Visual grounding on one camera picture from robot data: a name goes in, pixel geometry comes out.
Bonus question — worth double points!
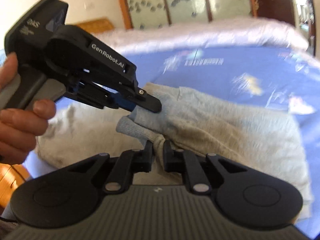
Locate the blue printed bed sheet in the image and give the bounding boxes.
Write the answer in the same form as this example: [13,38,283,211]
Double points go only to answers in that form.
[0,45,320,238]

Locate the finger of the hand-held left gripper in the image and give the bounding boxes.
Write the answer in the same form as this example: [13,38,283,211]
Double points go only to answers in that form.
[117,86,162,113]
[65,79,135,112]

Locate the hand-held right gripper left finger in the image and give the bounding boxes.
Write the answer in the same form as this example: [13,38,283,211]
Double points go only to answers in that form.
[67,140,154,195]

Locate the white patterned quilt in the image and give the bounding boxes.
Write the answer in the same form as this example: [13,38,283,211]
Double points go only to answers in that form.
[87,17,309,55]

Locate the wooden bed frame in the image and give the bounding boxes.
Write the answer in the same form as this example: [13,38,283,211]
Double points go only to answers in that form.
[0,162,32,209]

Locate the wooden headboard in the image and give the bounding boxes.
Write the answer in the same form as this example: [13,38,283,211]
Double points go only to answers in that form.
[74,17,116,34]

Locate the person's left hand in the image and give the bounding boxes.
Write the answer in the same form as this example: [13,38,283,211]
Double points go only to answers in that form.
[0,54,57,165]

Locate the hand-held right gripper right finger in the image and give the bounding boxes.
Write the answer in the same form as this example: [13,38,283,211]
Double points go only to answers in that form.
[163,140,248,195]

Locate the wardrobe with frosted glass doors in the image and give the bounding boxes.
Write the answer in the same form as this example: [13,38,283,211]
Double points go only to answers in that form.
[114,0,258,30]

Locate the dark wooden door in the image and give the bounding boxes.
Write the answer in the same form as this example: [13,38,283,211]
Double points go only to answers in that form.
[250,0,297,28]

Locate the light blue-grey pants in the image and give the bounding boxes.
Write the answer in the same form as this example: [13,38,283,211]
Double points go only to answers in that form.
[34,81,313,228]

